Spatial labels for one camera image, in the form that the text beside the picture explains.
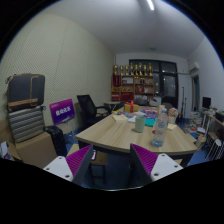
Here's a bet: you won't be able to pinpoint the black computer monitor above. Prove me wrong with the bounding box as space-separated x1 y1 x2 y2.
201 96 212 110

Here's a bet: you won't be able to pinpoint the yellow gift box red ribbon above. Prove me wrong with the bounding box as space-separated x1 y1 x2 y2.
123 100 140 114

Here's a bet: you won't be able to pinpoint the silver ribbed suitcase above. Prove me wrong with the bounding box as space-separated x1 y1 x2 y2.
7 105 46 144

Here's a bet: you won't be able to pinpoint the black tripod stand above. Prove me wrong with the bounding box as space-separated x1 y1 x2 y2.
179 86 186 124

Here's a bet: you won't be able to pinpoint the white round stool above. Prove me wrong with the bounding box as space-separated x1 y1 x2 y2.
205 138 223 161

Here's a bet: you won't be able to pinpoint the black suitcase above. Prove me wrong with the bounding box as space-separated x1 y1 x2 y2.
43 125 69 158

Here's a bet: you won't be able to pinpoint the white air conditioner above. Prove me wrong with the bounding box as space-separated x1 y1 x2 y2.
188 61 201 75

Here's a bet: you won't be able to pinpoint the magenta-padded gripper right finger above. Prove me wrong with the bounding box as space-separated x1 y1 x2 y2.
128 143 184 188

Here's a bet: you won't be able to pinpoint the grey bag with tan straps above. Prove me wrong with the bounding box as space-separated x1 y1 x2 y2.
5 73 46 113

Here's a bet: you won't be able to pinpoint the potted pink flowers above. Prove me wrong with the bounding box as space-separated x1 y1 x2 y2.
167 107 180 125

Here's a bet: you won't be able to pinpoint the ceiling light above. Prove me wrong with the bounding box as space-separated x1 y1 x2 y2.
145 0 156 12

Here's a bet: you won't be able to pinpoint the clear plastic water bottle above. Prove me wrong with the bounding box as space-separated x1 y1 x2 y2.
151 107 170 148

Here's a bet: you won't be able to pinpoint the brown cardboard box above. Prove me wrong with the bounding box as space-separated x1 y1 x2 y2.
13 131 58 169

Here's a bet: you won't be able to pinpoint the purple sign board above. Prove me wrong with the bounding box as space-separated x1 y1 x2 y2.
49 98 76 126

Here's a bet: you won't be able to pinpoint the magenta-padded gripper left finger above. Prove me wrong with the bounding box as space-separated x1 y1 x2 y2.
43 144 95 187

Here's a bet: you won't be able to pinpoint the stack of books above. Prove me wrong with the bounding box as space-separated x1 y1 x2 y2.
187 114 205 135

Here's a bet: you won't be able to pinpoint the wooden shelf unit with trophies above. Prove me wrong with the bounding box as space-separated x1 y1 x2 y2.
110 62 155 103

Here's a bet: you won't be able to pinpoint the pale green cup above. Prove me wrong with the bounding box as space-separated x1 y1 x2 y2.
134 115 147 134

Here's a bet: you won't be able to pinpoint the black office chair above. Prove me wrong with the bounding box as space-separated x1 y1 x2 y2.
76 94 111 126

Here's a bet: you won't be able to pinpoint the cream notebook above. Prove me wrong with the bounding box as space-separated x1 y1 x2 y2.
111 113 129 123

